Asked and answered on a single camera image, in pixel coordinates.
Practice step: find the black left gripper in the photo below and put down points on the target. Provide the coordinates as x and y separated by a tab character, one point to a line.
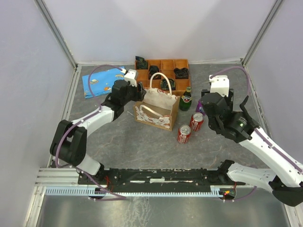
139	95

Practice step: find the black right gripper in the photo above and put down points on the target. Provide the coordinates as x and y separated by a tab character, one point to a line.
229	100

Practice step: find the purple soda can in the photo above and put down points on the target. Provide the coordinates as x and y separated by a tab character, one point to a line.
199	107

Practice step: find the red cola can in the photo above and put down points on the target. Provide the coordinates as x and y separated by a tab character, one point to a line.
196	121
184	132

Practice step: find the green glass bottle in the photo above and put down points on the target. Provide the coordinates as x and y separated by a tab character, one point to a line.
186	100

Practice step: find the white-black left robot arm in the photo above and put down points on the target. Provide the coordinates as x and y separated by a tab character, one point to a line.
70	140

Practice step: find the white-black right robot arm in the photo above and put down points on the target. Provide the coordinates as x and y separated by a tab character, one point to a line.
284	178

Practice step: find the burlap canvas tote bag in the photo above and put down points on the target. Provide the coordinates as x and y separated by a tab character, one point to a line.
158	108

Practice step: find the dark patterned rolled sock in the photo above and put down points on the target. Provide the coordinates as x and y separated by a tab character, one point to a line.
141	63

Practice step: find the black orange rolled sock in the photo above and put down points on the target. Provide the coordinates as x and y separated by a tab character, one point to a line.
153	69

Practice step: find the blue-green rolled sock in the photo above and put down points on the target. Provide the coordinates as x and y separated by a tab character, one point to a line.
164	84

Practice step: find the blue space-print cloth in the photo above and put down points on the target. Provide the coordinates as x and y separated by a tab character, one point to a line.
101	80

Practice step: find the wooden compartment tray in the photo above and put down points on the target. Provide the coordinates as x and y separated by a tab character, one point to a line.
166	67

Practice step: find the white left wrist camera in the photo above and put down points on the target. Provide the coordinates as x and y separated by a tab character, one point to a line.
130	76

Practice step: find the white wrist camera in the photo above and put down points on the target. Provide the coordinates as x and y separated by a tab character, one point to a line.
130	76
219	84

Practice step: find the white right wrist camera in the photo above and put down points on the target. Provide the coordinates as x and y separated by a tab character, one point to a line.
219	84

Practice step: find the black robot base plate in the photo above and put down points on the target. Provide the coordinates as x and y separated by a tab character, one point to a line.
162	180

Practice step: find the white slotted cable duct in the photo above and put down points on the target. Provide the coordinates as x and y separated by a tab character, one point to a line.
93	192

